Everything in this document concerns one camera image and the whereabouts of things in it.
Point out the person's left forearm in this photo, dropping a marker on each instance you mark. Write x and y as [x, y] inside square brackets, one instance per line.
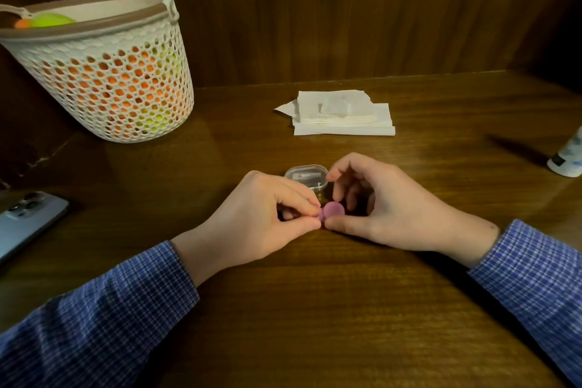
[100, 324]

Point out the person's right hand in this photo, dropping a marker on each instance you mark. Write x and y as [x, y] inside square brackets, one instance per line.
[400, 215]

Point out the person's right middle finger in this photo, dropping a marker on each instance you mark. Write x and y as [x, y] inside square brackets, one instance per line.
[344, 185]

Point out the person's right thumb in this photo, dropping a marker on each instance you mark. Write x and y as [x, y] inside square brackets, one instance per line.
[348, 225]

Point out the small clear plastic box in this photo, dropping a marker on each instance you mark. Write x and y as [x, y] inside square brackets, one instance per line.
[305, 176]

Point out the white mesh basket brown rim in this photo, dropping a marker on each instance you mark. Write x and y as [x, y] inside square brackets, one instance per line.
[113, 83]

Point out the person's left thumb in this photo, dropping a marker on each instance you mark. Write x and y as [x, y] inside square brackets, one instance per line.
[298, 225]

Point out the person's right forearm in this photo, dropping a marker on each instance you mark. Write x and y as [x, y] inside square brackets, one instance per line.
[532, 274]

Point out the pink round cap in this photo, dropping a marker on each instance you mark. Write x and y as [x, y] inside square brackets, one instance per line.
[333, 210]

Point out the white plastic bottle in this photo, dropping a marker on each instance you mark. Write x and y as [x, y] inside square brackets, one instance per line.
[567, 158]

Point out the person's left hand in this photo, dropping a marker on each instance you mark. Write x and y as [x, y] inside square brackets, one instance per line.
[245, 219]

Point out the white paper napkin stack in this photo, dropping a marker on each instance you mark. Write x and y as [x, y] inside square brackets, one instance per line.
[359, 121]

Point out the pile of orange green balls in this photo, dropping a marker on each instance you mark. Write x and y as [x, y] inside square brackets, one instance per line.
[51, 20]

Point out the small folded white tissue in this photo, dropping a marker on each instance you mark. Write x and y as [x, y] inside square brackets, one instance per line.
[334, 108]

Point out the silver blue smartphone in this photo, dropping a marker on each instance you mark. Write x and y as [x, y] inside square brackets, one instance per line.
[25, 224]

